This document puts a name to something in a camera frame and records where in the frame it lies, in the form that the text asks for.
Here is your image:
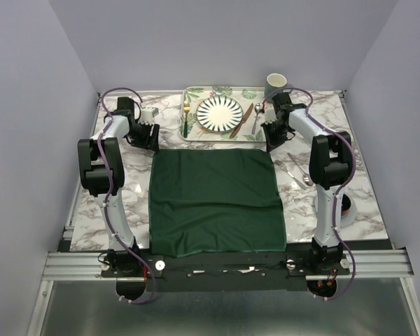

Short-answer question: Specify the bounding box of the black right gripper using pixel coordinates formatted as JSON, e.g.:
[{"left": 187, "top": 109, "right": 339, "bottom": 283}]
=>
[{"left": 260, "top": 120, "right": 290, "bottom": 153}]

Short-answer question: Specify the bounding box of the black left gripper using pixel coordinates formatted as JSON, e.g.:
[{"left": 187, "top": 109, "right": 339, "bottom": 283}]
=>
[{"left": 125, "top": 120, "right": 160, "bottom": 153}]

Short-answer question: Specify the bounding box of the dark green cloth napkin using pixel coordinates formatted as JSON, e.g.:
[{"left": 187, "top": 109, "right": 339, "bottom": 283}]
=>
[{"left": 148, "top": 148, "right": 287, "bottom": 258}]

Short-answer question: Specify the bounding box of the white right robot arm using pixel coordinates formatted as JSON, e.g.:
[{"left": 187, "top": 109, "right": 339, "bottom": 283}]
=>
[{"left": 260, "top": 88, "right": 356, "bottom": 274}]

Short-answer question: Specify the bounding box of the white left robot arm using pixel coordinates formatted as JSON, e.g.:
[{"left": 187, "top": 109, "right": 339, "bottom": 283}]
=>
[{"left": 77, "top": 97, "right": 160, "bottom": 277}]

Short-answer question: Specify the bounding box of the silver spoon on tray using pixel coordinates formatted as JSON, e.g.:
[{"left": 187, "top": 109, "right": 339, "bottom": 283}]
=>
[{"left": 251, "top": 103, "right": 264, "bottom": 135}]

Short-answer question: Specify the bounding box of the silver fork on table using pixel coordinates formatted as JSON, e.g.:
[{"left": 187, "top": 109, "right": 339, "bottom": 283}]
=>
[{"left": 274, "top": 160, "right": 307, "bottom": 190}]

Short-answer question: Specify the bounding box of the leaf-patterned serving tray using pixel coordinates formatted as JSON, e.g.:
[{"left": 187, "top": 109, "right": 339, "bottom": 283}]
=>
[{"left": 180, "top": 85, "right": 265, "bottom": 143}]

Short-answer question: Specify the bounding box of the green ceramic mug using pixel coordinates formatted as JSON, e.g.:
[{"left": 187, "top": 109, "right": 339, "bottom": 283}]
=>
[{"left": 264, "top": 73, "right": 290, "bottom": 99}]

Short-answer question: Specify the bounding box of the striped white round plate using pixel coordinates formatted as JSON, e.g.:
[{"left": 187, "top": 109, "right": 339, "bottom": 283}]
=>
[{"left": 195, "top": 95, "right": 244, "bottom": 133}]

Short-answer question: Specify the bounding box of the silver spoon on table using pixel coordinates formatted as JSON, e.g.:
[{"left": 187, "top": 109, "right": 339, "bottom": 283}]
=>
[{"left": 287, "top": 153, "right": 314, "bottom": 186}]

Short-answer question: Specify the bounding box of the white saucer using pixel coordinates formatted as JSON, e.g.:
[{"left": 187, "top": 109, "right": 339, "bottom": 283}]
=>
[{"left": 339, "top": 198, "right": 357, "bottom": 228}]

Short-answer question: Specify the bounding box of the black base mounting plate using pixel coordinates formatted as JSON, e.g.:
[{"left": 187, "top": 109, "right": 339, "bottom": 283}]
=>
[{"left": 57, "top": 238, "right": 358, "bottom": 293}]

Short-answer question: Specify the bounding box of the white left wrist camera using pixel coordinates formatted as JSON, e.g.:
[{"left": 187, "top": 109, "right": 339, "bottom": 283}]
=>
[{"left": 138, "top": 107, "right": 159, "bottom": 125}]

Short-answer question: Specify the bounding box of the gold fork green handle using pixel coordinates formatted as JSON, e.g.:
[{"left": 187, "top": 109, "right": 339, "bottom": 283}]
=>
[{"left": 183, "top": 100, "right": 190, "bottom": 138}]

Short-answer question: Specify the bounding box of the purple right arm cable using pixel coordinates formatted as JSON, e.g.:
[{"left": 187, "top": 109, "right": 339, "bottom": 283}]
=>
[{"left": 260, "top": 86, "right": 358, "bottom": 302}]

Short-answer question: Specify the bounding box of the aluminium frame rail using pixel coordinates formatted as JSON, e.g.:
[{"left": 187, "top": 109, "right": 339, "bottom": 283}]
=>
[{"left": 42, "top": 249, "right": 414, "bottom": 281}]

